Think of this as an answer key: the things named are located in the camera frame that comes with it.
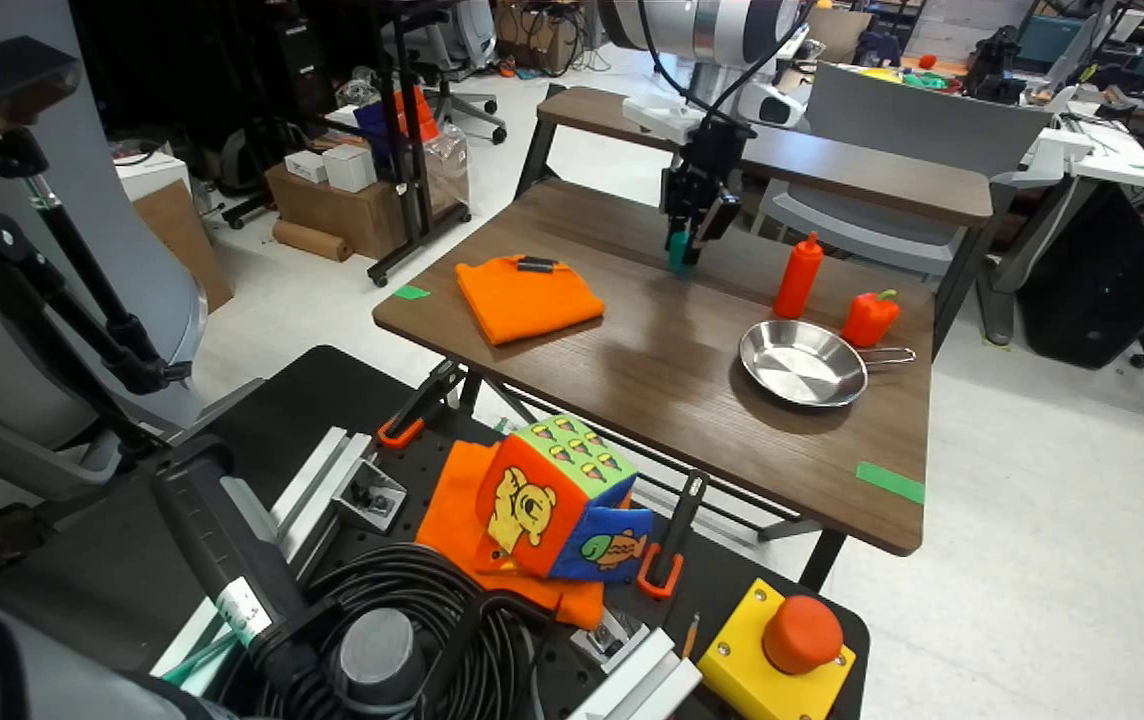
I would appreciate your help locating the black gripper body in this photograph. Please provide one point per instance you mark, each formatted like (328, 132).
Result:
(702, 196)

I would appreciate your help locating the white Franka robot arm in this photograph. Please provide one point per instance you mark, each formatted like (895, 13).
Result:
(719, 27)

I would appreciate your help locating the small black rectangular object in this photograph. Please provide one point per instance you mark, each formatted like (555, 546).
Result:
(538, 263)

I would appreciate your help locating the shallow silver pot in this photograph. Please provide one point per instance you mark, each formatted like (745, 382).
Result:
(802, 360)

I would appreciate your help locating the orange squeeze bottle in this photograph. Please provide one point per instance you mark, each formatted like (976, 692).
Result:
(799, 281)

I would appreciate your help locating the folded orange cloth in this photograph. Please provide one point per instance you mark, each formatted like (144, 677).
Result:
(528, 303)

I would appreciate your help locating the raised wooden shelf board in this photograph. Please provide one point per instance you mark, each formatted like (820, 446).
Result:
(852, 164)

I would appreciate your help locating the orange toy bell pepper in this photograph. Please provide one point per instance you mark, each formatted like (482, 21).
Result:
(870, 322)

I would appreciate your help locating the grey chair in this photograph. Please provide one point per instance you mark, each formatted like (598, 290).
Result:
(918, 124)

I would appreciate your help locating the green tape strip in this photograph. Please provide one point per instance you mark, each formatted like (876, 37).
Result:
(890, 480)
(410, 293)

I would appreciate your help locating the colourful plush cube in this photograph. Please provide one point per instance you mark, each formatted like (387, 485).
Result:
(558, 501)

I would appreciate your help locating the black floor stand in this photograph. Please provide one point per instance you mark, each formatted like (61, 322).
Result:
(405, 146)

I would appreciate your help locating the large cardboard box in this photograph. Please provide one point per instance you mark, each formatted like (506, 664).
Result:
(347, 212)

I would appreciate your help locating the pile of orange cloths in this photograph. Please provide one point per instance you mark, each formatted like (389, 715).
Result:
(459, 524)

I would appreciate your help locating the yellow emergency stop box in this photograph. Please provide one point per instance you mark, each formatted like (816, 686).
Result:
(779, 656)

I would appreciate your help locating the tall cardboard box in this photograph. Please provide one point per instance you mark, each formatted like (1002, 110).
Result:
(186, 240)

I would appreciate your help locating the aluminium profile rail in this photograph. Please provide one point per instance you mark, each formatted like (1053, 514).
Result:
(314, 495)

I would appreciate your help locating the black camera tripod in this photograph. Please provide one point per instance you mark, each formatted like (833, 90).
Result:
(25, 240)

